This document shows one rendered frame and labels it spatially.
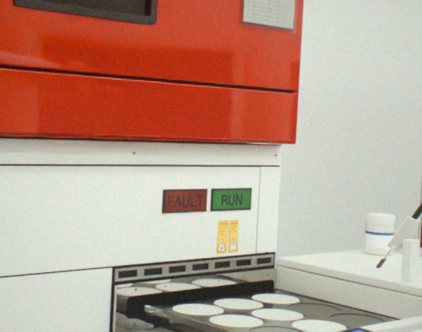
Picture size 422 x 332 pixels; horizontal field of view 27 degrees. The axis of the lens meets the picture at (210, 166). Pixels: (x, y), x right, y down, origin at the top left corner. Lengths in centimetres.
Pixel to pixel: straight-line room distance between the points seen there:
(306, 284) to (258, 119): 38
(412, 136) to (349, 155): 53
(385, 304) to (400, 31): 313
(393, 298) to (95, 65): 74
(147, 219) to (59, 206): 21
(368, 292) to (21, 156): 75
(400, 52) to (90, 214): 334
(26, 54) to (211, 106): 43
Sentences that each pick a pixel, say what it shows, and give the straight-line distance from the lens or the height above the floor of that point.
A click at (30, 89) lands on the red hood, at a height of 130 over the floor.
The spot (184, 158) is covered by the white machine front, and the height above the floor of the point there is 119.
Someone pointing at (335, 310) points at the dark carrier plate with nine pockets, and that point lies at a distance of 181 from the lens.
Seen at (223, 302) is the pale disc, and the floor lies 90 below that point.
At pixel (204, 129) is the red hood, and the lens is 177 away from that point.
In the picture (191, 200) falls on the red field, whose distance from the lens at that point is 182.
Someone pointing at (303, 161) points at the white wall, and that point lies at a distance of 426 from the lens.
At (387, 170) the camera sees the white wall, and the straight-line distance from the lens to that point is 478.
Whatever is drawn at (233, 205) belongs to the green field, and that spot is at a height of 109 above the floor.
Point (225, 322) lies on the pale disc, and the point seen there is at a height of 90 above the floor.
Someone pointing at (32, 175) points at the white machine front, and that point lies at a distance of 160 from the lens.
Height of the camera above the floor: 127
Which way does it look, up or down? 3 degrees down
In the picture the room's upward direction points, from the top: 3 degrees clockwise
